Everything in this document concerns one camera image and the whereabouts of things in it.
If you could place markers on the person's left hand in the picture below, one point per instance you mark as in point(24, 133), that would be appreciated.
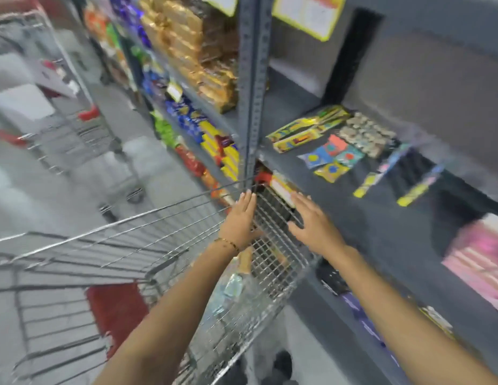
point(237, 224)

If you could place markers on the person's right hand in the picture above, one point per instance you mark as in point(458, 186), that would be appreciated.
point(319, 232)

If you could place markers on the person's left thumb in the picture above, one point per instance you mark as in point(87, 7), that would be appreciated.
point(255, 234)

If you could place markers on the person's right thumb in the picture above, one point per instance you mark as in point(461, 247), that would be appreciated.
point(298, 231)

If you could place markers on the person's left forearm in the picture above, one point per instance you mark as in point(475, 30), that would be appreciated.
point(172, 316)

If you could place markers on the person's right forearm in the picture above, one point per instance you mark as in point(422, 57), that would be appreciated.
point(393, 316)

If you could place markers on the orange snack packet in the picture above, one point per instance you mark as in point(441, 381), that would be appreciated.
point(245, 261)

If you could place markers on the yellow white packet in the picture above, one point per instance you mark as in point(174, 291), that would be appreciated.
point(281, 189)

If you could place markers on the light blue packet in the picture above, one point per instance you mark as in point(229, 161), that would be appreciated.
point(232, 287)

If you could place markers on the dark packets on shelf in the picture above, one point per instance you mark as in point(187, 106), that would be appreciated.
point(333, 278)

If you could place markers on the yellow square packet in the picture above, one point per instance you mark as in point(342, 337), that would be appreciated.
point(332, 171)

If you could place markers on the blue square packet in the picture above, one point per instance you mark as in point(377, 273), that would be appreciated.
point(314, 158)

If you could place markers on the short yellow strip packet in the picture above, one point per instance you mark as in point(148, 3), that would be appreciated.
point(367, 185)

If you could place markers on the row of red orange packets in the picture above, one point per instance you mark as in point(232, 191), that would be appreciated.
point(196, 168)

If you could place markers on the long yellow red packet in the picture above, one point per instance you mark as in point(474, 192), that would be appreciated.
point(297, 141)

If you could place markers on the stack of yellow packets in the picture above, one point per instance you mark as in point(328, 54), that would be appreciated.
point(222, 150)

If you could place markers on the teal square packet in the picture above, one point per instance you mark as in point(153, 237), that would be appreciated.
point(349, 156)

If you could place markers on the orange square packet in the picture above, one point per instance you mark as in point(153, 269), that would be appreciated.
point(337, 144)

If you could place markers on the grey metal shelf rack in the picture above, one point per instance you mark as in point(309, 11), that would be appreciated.
point(393, 244)

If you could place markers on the long yellow striped packet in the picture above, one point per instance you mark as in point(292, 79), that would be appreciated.
point(309, 123)

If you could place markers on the pack of grey round pieces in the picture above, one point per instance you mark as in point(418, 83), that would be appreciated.
point(367, 134)

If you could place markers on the long yellow blue strip packet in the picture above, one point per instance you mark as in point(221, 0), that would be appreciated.
point(419, 188)

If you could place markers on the person's black shoes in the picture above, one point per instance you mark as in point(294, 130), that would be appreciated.
point(281, 366)

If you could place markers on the row of green packets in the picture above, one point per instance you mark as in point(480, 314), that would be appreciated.
point(164, 130)

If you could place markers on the row of blue packets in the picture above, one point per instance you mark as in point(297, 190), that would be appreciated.
point(184, 114)

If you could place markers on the red cart seat flap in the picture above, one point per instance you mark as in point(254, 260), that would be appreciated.
point(116, 312)

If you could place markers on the small shelf price label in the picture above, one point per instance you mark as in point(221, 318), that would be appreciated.
point(174, 91)

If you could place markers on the pink box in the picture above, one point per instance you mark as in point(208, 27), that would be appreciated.
point(477, 262)

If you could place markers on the stack of golden brown packets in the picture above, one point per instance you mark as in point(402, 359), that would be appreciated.
point(196, 48)

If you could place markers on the yellow framed paper sign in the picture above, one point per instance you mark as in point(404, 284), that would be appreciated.
point(309, 13)

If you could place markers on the yellow white hanging tag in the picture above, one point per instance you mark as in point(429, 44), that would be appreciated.
point(221, 1)

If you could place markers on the row of mixed colourful packets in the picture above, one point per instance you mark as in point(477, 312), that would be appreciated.
point(108, 40)

